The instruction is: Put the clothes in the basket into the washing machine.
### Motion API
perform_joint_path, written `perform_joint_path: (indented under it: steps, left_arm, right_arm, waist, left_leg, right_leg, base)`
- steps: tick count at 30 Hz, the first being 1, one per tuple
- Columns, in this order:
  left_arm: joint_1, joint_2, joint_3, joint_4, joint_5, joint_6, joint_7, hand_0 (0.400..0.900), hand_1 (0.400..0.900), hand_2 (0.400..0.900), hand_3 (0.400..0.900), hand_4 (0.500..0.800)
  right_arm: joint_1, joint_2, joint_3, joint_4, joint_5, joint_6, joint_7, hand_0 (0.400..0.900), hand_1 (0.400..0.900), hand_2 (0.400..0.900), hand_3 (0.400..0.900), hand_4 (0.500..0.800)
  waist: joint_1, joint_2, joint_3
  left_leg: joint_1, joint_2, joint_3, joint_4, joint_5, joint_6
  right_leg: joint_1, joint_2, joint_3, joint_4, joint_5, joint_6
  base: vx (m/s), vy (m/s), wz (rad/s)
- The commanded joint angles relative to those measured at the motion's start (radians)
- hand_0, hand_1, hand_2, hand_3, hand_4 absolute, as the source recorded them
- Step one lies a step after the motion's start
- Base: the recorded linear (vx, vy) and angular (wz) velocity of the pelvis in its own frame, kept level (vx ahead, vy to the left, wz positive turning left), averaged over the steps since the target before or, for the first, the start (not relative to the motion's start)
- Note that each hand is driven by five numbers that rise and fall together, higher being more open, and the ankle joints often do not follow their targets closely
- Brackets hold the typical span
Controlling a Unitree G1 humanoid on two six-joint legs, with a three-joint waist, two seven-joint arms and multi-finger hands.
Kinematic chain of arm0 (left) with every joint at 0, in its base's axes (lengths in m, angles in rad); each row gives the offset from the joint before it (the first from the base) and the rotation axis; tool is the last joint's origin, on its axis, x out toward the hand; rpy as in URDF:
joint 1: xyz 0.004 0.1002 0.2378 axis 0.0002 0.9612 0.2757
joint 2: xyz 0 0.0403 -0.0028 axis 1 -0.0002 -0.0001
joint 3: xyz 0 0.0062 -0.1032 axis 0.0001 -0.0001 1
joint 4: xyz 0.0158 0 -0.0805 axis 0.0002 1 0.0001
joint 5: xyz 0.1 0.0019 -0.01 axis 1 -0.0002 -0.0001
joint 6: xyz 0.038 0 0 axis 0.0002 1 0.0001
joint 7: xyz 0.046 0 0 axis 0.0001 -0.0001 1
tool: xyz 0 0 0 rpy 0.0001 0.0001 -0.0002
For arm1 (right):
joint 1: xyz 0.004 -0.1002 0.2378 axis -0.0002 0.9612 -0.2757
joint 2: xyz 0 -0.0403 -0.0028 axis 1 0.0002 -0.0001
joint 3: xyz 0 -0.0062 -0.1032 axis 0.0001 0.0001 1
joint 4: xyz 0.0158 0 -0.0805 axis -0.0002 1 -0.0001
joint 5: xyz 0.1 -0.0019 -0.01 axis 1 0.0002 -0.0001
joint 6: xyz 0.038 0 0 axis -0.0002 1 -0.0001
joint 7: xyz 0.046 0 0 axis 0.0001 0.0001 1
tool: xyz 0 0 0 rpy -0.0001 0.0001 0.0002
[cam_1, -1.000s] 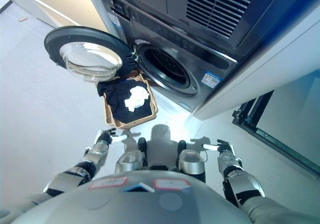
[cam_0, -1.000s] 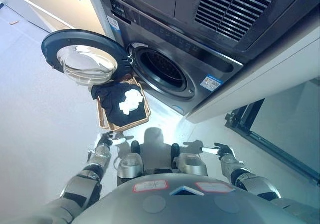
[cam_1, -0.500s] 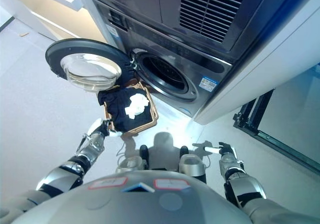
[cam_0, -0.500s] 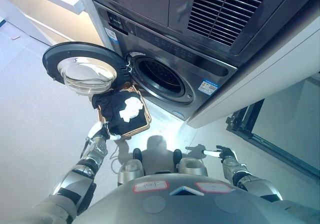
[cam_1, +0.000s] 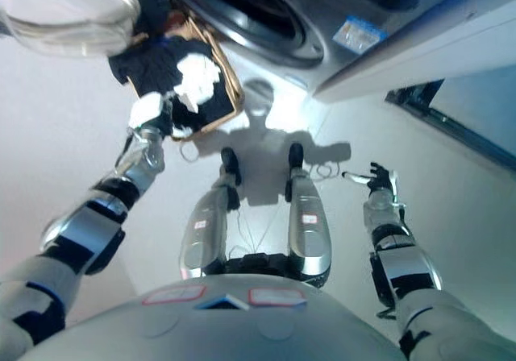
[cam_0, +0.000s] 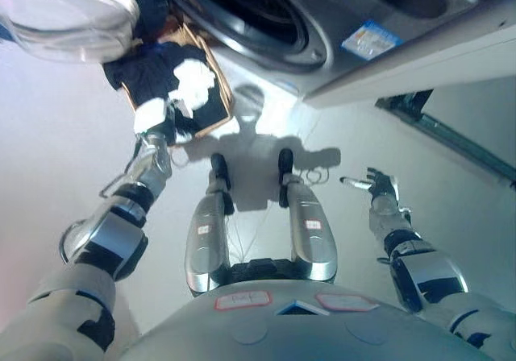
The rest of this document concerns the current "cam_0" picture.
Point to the round glass washer door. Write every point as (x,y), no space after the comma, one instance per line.
(68,18)

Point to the dark grey washing machine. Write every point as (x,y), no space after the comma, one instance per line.
(363,2)

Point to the black metal frame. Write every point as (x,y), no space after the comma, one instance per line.
(451,135)

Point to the blue white energy label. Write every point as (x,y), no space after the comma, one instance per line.
(371,40)

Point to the grey robot torso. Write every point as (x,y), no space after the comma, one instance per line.
(298,329)

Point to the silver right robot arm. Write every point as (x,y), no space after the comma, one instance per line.
(427,272)

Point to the silver left robot leg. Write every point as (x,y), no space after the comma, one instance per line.
(207,236)

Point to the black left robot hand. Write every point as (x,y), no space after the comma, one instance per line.
(179,123)

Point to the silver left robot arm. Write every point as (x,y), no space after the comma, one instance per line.
(113,236)

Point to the black clothes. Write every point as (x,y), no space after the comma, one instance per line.
(149,71)

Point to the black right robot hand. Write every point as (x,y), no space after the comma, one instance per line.
(383,183)

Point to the silver right robot leg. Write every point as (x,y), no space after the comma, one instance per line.
(310,236)

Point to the brown laundry basket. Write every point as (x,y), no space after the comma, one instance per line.
(221,87)

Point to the silver robot leg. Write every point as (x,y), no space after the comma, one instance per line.
(207,236)
(310,236)

